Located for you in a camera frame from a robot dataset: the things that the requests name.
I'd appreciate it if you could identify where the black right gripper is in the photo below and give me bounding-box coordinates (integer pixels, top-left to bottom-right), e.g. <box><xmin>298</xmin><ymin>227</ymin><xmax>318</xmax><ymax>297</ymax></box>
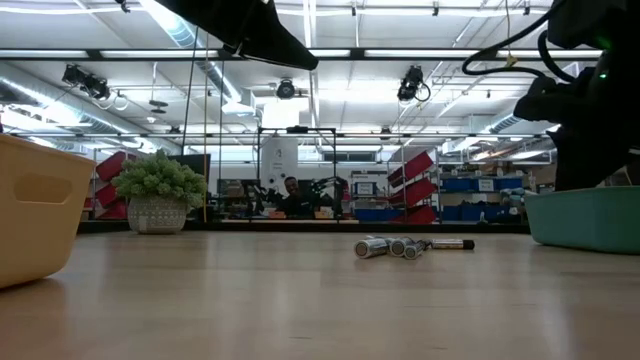
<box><xmin>549</xmin><ymin>117</ymin><xmax>640</xmax><ymax>192</ymax></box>

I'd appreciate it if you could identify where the teal plastic bin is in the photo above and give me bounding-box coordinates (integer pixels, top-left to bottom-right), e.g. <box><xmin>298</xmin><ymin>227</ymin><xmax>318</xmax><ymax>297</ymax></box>
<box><xmin>523</xmin><ymin>185</ymin><xmax>640</xmax><ymax>256</ymax></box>

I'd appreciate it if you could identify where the black overhead rig beam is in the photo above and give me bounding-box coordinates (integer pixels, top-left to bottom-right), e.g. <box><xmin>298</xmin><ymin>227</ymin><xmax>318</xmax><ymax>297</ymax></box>
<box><xmin>0</xmin><ymin>47</ymin><xmax>604</xmax><ymax>62</ymax></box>
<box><xmin>9</xmin><ymin>131</ymin><xmax>551</xmax><ymax>141</ymax></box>

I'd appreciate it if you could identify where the white column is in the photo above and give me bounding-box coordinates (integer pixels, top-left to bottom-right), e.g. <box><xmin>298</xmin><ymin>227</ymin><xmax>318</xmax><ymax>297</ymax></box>
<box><xmin>259</xmin><ymin>102</ymin><xmax>301</xmax><ymax>194</ymax></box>

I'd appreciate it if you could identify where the blue storage bin row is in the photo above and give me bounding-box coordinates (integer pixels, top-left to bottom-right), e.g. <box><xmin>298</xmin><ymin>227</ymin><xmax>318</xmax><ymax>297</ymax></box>
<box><xmin>354</xmin><ymin>207</ymin><xmax>401</xmax><ymax>224</ymax></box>
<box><xmin>439</xmin><ymin>204</ymin><xmax>522</xmax><ymax>224</ymax></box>
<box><xmin>439</xmin><ymin>177</ymin><xmax>524</xmax><ymax>194</ymax></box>

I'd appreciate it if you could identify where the black background monitor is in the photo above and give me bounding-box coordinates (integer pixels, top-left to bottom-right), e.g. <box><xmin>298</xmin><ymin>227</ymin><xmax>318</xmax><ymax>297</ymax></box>
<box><xmin>167</xmin><ymin>153</ymin><xmax>213</xmax><ymax>177</ymax></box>

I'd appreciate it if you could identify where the black marker pen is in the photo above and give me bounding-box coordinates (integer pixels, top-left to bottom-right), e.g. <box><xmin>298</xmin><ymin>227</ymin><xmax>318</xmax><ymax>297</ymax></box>
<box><xmin>430</xmin><ymin>238</ymin><xmax>476</xmax><ymax>251</ymax></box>

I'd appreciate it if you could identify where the person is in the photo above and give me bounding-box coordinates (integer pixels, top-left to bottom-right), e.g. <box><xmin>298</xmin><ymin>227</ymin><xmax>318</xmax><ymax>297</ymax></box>
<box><xmin>276</xmin><ymin>175</ymin><xmax>315</xmax><ymax>219</ymax></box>

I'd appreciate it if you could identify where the red storage bin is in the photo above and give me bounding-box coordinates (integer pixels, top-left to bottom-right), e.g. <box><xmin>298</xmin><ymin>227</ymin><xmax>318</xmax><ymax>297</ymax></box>
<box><xmin>387</xmin><ymin>149</ymin><xmax>435</xmax><ymax>187</ymax></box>
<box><xmin>389</xmin><ymin>177</ymin><xmax>437</xmax><ymax>207</ymax></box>
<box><xmin>94</xmin><ymin>151</ymin><xmax>132</xmax><ymax>184</ymax></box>
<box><xmin>97</xmin><ymin>200</ymin><xmax>129</xmax><ymax>221</ymax></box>
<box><xmin>94</xmin><ymin>182</ymin><xmax>126</xmax><ymax>209</ymax></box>
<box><xmin>399</xmin><ymin>203</ymin><xmax>439</xmax><ymax>226</ymax></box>

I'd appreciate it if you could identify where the green potted plant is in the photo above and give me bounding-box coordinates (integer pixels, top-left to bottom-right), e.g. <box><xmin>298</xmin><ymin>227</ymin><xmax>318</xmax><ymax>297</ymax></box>
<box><xmin>110</xmin><ymin>148</ymin><xmax>208</xmax><ymax>236</ymax></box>

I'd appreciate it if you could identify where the yellow plastic bin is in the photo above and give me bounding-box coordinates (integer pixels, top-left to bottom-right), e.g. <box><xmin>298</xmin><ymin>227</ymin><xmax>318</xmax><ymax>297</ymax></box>
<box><xmin>0</xmin><ymin>133</ymin><xmax>97</xmax><ymax>290</ymax></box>

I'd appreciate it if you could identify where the black overhead camera unit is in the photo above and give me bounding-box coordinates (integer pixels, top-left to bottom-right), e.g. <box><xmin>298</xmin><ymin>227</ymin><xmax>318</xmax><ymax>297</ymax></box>
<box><xmin>61</xmin><ymin>63</ymin><xmax>113</xmax><ymax>102</ymax></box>
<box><xmin>396</xmin><ymin>64</ymin><xmax>432</xmax><ymax>104</ymax></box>
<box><xmin>275</xmin><ymin>78</ymin><xmax>298</xmax><ymax>101</ymax></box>

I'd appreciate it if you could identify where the silver ventilation duct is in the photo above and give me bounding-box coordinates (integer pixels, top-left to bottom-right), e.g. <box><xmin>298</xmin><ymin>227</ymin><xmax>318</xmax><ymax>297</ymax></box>
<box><xmin>147</xmin><ymin>0</ymin><xmax>242</xmax><ymax>101</ymax></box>
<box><xmin>0</xmin><ymin>62</ymin><xmax>184</xmax><ymax>156</ymax></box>

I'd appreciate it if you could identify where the yellow hanging cable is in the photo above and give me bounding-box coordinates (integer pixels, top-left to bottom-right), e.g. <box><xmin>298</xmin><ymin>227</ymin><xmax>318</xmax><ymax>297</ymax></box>
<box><xmin>201</xmin><ymin>29</ymin><xmax>209</xmax><ymax>224</ymax></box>

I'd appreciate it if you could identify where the black hanging cable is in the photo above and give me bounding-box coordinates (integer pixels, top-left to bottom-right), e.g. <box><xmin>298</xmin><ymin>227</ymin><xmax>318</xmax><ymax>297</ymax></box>
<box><xmin>180</xmin><ymin>27</ymin><xmax>201</xmax><ymax>151</ymax></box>

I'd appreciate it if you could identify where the black background station frame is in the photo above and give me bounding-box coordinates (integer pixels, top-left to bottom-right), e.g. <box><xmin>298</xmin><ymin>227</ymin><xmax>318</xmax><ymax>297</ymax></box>
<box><xmin>256</xmin><ymin>126</ymin><xmax>338</xmax><ymax>221</ymax></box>

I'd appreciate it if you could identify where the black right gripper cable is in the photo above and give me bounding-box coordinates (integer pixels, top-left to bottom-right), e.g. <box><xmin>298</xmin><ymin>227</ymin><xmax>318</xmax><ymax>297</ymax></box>
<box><xmin>460</xmin><ymin>0</ymin><xmax>577</xmax><ymax>84</ymax></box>

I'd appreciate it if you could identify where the black aluminium table frame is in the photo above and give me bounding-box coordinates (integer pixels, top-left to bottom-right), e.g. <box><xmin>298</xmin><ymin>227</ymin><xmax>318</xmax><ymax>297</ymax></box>
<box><xmin>77</xmin><ymin>219</ymin><xmax>532</xmax><ymax>235</ymax></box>

